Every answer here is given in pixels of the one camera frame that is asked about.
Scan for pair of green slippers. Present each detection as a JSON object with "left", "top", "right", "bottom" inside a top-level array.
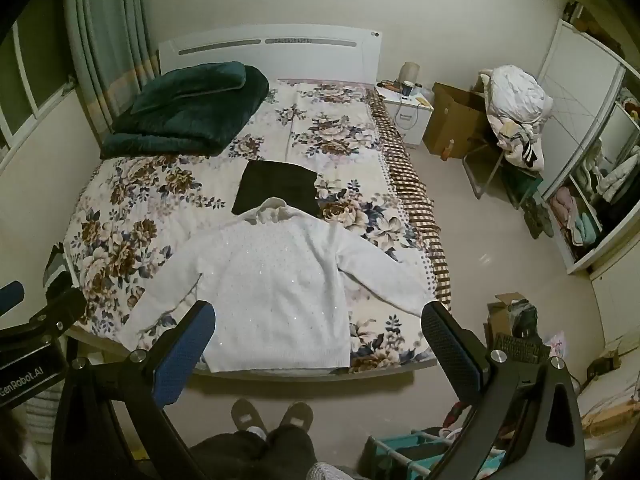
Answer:
[{"left": 525, "top": 204, "right": 557, "bottom": 239}]

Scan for bed with floral sheet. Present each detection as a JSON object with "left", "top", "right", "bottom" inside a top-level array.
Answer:
[{"left": 62, "top": 77, "right": 453, "bottom": 376}]

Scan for pale green curtain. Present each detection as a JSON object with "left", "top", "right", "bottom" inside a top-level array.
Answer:
[{"left": 62, "top": 0, "right": 161, "bottom": 136}]

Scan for black folded garment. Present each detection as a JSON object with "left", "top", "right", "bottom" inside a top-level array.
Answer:
[{"left": 231, "top": 160, "right": 321, "bottom": 217}]

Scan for white wardrobe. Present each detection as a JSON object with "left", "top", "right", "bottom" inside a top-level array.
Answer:
[{"left": 537, "top": 0, "right": 640, "bottom": 276}]

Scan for large brown cardboard box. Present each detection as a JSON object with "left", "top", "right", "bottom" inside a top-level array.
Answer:
[{"left": 422, "top": 82, "right": 493, "bottom": 161}]

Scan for white nightstand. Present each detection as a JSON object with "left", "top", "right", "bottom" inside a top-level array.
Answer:
[{"left": 375, "top": 82, "right": 435, "bottom": 148}]

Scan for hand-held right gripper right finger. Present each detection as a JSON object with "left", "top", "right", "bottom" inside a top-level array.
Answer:
[{"left": 421, "top": 301, "right": 586, "bottom": 480}]

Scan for small beige table lamp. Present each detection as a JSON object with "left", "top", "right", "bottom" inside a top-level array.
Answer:
[{"left": 402, "top": 61, "right": 420, "bottom": 96}]

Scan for pink plastic bag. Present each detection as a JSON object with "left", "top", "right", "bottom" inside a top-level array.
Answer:
[{"left": 542, "top": 332, "right": 569, "bottom": 361}]

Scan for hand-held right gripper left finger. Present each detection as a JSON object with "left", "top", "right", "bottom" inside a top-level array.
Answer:
[{"left": 50, "top": 300, "right": 218, "bottom": 480}]

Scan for person's legs in dark trousers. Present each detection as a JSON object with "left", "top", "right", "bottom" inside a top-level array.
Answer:
[{"left": 185, "top": 425, "right": 321, "bottom": 480}]

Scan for metal folding chair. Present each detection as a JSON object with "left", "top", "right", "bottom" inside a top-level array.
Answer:
[{"left": 462, "top": 140, "right": 543, "bottom": 208}]

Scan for pile of clothes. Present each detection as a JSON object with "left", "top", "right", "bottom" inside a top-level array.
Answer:
[{"left": 480, "top": 65, "right": 553, "bottom": 168}]

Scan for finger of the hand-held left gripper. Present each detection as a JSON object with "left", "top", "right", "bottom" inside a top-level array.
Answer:
[
  {"left": 0, "top": 281, "right": 26, "bottom": 313},
  {"left": 20, "top": 285, "right": 89, "bottom": 346}
]

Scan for white framed window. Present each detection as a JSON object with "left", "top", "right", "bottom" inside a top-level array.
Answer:
[{"left": 0, "top": 20, "right": 76, "bottom": 161}]

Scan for small open cardboard box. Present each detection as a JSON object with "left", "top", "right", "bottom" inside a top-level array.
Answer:
[{"left": 487, "top": 294, "right": 543, "bottom": 361}]

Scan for dark green folded blanket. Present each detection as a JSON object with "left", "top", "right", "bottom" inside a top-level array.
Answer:
[{"left": 100, "top": 61, "right": 270, "bottom": 158}]

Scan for white knit sweater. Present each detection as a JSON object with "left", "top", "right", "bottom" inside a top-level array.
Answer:
[{"left": 119, "top": 197, "right": 435, "bottom": 373}]

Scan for brown slipper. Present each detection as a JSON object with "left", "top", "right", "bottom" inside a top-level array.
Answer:
[
  {"left": 231, "top": 398, "right": 268, "bottom": 436},
  {"left": 277, "top": 401, "right": 314, "bottom": 433}
]

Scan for white headboard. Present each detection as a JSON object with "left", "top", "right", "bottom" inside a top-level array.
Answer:
[{"left": 157, "top": 24, "right": 383, "bottom": 83}]

